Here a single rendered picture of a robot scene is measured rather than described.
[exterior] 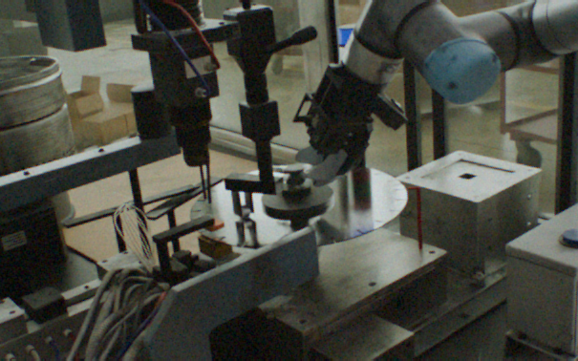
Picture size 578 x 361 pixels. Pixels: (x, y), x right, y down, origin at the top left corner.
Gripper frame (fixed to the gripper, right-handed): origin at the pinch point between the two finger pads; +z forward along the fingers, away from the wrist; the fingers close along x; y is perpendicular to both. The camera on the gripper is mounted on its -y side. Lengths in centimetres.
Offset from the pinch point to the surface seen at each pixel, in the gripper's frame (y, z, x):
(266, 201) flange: 6.4, 6.0, -2.4
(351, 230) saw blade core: 3.3, -1.7, 11.7
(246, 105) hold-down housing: 14.0, -10.0, -5.7
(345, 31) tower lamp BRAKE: -18.1, -8.5, -26.1
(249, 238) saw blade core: 14.1, 4.5, 5.3
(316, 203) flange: 2.1, 1.9, 3.1
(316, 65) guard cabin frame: -38, 15, -49
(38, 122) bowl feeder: 21, 34, -56
